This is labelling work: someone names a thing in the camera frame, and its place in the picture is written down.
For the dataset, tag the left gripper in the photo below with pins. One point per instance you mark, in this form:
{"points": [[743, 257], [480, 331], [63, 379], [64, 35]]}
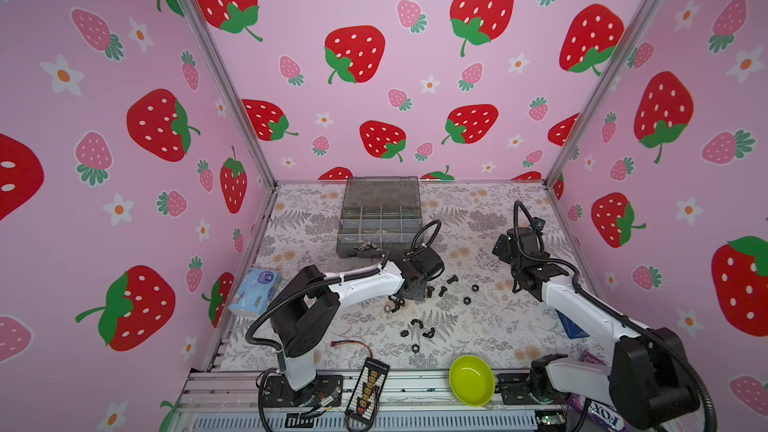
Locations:
{"points": [[421, 293]]}

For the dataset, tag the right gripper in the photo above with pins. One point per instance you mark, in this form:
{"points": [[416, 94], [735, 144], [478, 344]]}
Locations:
{"points": [[503, 252]]}

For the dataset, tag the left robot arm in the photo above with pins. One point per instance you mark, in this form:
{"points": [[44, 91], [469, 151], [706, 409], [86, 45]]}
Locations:
{"points": [[298, 318]]}

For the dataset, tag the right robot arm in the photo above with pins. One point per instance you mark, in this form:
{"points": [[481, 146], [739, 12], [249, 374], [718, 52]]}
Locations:
{"points": [[649, 380]]}

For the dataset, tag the grey compartment organizer box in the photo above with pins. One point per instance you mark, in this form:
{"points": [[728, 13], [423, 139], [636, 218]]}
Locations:
{"points": [[378, 215]]}

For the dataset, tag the blue box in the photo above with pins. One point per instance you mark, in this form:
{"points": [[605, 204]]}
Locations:
{"points": [[572, 330]]}

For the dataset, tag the lime green bowl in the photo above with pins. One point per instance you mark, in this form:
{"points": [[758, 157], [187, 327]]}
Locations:
{"points": [[472, 380]]}

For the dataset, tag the black battery charger board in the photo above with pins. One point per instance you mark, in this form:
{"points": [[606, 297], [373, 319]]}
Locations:
{"points": [[363, 404]]}

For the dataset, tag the blue tissue pack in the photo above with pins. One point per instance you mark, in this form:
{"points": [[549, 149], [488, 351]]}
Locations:
{"points": [[255, 292]]}

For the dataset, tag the purple Fox's candy bag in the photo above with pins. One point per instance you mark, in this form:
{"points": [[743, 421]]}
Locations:
{"points": [[603, 415]]}

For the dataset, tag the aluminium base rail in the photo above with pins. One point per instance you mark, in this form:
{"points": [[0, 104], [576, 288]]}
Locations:
{"points": [[419, 400]]}

